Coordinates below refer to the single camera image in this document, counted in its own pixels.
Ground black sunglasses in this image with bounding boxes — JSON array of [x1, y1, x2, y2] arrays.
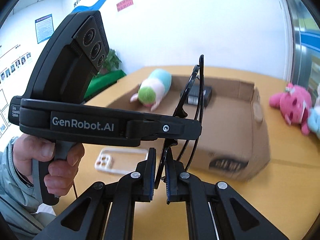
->
[[154, 54, 205, 190]]

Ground grey jacket sleeve forearm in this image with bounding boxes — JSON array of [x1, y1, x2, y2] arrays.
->
[[1, 138, 56, 239]]

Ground person's left hand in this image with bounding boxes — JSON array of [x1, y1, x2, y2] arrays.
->
[[12, 133, 85, 197]]

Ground green cloth table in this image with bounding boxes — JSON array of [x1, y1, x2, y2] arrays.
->
[[84, 69, 126, 101]]

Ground clear white phone case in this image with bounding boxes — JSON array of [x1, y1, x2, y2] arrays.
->
[[94, 147, 149, 175]]

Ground potted green plant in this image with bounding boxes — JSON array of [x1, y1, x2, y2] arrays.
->
[[100, 49, 121, 75]]

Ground brown cardboard box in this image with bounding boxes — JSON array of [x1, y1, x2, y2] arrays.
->
[[85, 73, 272, 182]]

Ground pastel green-haired plush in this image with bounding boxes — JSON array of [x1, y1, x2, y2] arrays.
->
[[130, 68, 172, 112]]

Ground small black box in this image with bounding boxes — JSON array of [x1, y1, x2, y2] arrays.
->
[[180, 84, 213, 107]]

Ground pink bear plush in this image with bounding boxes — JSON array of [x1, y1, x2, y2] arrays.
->
[[269, 83, 312, 135]]

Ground light blue red plush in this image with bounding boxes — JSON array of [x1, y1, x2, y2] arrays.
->
[[308, 106, 320, 139]]

